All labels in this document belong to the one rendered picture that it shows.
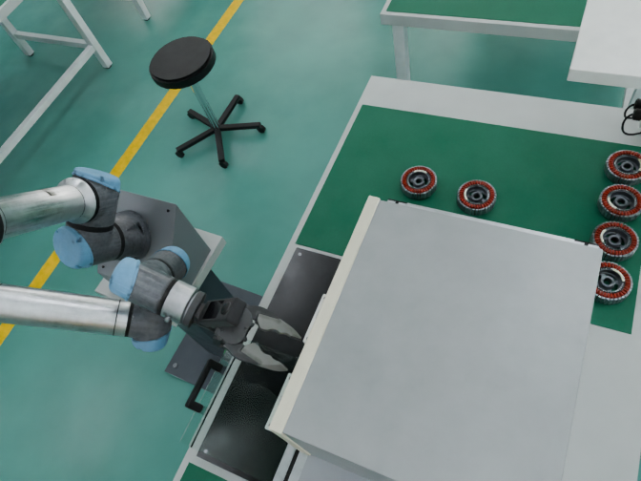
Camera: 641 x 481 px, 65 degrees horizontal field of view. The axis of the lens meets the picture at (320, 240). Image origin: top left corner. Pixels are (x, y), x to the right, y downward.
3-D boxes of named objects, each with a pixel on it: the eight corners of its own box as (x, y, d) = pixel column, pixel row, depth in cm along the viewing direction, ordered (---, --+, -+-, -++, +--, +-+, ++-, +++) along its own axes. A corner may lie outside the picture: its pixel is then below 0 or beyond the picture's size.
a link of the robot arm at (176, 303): (179, 274, 94) (156, 314, 90) (202, 285, 94) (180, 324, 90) (181, 285, 100) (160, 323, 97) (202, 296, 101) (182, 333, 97)
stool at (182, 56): (164, 155, 300) (113, 81, 253) (204, 95, 320) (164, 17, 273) (242, 173, 280) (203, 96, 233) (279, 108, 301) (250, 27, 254)
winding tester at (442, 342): (299, 451, 92) (267, 428, 75) (380, 250, 110) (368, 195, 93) (526, 550, 78) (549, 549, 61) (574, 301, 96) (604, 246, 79)
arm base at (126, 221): (107, 247, 156) (81, 254, 147) (117, 202, 151) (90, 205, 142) (145, 268, 151) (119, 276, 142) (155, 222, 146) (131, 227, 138)
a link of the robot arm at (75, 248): (86, 252, 146) (45, 261, 134) (93, 208, 142) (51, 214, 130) (117, 268, 142) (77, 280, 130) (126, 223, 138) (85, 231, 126)
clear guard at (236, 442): (180, 441, 108) (167, 436, 103) (231, 339, 118) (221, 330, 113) (318, 507, 96) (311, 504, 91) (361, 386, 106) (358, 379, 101)
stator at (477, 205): (494, 185, 155) (496, 178, 152) (495, 216, 150) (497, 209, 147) (457, 186, 158) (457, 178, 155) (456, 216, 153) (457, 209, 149)
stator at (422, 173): (434, 201, 157) (433, 195, 154) (398, 198, 160) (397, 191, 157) (439, 173, 162) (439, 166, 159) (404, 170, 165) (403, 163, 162)
